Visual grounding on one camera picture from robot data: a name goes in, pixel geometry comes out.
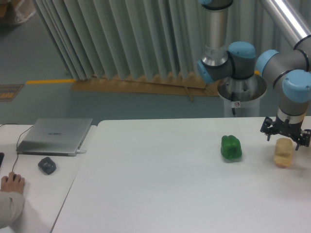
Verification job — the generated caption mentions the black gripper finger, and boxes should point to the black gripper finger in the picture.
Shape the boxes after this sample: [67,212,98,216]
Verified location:
[293,129,311,150]
[260,117,277,141]

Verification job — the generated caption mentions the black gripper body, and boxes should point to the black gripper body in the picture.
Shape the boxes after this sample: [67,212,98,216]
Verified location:
[272,116,302,141]

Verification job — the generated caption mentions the tan bread loaf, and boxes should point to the tan bread loaf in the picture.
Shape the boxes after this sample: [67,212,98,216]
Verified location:
[274,138,293,168]

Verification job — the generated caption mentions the grey sleeved forearm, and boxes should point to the grey sleeved forearm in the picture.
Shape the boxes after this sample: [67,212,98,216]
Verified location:
[0,191,25,229]

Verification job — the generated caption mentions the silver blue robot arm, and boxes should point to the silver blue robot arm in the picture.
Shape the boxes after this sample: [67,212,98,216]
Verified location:
[197,0,311,147]

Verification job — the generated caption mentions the person's hand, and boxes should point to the person's hand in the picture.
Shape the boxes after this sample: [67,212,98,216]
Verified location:
[0,172,25,195]

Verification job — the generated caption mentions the green bell pepper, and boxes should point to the green bell pepper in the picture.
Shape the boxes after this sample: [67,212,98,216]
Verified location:
[221,135,242,161]

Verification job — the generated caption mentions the brown cardboard sheet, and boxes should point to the brown cardboard sheet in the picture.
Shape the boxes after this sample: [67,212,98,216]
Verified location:
[71,72,219,101]

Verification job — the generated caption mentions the pale green folding curtain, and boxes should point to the pale green folding curtain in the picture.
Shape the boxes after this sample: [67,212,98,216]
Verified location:
[33,0,293,81]

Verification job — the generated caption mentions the silver closed laptop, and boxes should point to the silver closed laptop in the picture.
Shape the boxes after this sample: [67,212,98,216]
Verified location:
[17,118,93,156]

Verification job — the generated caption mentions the brown floor warning sticker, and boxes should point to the brown floor warning sticker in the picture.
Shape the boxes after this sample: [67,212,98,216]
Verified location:
[0,84,24,101]

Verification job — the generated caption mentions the black keyboard edge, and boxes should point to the black keyboard edge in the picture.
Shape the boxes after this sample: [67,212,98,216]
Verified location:
[0,152,4,167]

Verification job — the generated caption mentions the cardboard boxes in corner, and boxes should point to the cardboard boxes in corner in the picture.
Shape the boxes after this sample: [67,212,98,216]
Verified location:
[0,0,36,25]

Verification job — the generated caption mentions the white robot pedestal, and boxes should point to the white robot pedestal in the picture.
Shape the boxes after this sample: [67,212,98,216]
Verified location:
[217,74,267,117]

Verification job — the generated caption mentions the black mouse cable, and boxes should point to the black mouse cable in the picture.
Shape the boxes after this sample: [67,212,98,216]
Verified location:
[0,123,34,175]

